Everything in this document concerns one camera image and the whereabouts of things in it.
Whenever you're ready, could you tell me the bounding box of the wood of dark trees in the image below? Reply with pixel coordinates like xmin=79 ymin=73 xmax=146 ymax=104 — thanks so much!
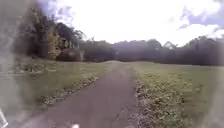
xmin=0 ymin=6 xmax=224 ymax=67

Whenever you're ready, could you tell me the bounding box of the grey gravel path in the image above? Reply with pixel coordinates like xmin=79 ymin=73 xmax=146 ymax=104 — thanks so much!
xmin=14 ymin=62 xmax=139 ymax=128

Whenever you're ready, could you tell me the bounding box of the grass slope beside path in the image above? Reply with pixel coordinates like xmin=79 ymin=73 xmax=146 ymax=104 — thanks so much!
xmin=0 ymin=56 xmax=116 ymax=116

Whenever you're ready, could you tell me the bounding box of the green grass field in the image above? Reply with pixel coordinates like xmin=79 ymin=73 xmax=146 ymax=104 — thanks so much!
xmin=128 ymin=60 xmax=224 ymax=128

